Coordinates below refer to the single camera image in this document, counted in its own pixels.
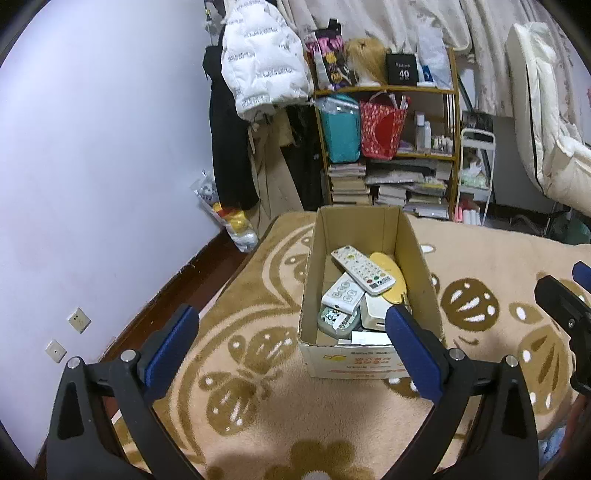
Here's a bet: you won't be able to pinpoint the white square charger box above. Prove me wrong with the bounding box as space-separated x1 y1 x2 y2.
360 294 393 332

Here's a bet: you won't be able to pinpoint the brown cardboard box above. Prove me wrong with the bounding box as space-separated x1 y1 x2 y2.
297 206 442 380

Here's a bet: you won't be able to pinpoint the cartoon earbuds case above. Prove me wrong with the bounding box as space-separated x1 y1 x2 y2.
317 306 361 340

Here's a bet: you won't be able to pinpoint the upper white wall socket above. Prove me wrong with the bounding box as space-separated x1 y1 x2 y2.
67 308 91 334

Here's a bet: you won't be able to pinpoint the black hanging coat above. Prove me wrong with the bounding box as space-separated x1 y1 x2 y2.
202 45 259 211

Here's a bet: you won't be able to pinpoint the stack of books left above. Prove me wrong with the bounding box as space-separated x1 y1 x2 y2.
328 161 372 205

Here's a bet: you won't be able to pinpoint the black box number 40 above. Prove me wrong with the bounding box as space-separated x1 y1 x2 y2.
386 53 419 86

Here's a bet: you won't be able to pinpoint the lower white wall socket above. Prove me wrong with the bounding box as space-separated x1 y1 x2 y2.
45 339 67 364

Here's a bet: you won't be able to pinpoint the white long remote control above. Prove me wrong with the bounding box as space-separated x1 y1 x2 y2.
331 245 394 296

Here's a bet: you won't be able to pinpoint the white wall socket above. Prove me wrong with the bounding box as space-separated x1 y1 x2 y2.
45 339 67 364
67 308 91 334

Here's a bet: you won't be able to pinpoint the white small remote control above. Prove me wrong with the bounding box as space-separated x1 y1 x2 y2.
322 273 366 315

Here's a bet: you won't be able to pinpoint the stack of books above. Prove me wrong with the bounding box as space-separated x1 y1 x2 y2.
328 161 372 205
366 158 454 220

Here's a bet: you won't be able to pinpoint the white puffer jacket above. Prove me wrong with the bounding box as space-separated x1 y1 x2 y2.
221 1 314 122

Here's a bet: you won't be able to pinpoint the wooden yellow shelf rack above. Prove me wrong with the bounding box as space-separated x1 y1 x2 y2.
312 47 461 212

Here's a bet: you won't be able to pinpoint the plastic bag with toys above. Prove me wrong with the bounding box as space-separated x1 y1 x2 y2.
191 170 259 253

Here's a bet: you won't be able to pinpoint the beige hanging coat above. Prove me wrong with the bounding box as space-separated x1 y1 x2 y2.
246 110 304 237

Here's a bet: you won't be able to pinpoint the stack of books right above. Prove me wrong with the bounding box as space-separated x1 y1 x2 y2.
366 158 454 220

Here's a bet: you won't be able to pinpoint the yellow round disc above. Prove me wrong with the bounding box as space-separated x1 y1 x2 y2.
370 252 410 307

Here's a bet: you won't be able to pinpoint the white metal trolley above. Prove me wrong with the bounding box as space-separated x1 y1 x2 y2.
454 128 497 226

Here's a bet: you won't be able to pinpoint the red patterned gift bag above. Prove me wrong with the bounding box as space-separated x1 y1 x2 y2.
360 90 410 160

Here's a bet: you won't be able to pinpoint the floral curtain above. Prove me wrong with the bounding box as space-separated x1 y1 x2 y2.
277 0 581 124

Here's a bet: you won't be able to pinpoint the teal storage bag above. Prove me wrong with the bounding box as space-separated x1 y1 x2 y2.
315 94 361 164

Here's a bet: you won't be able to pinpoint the grey white power adapter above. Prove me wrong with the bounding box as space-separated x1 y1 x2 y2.
338 330 392 346

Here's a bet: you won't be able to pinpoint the white mattress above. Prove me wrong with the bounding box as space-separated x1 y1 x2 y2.
506 22 590 216

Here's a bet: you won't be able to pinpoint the white bottles on shelf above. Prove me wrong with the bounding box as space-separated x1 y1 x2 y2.
414 111 454 155

